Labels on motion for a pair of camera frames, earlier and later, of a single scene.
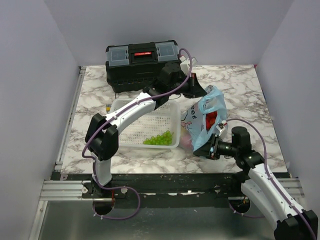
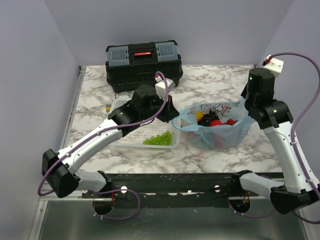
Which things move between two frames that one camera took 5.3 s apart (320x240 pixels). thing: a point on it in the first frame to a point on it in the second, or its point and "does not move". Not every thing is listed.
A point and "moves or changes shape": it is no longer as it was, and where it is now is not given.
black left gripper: x=194 y=89 to x=170 y=112
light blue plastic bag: x=193 y=128 moves or changes shape
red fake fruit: x=210 y=119 to x=218 y=122
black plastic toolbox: x=133 y=67 does not move
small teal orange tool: x=108 y=107 does not move
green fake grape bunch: x=165 y=139 does not move
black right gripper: x=210 y=148 to x=244 y=92
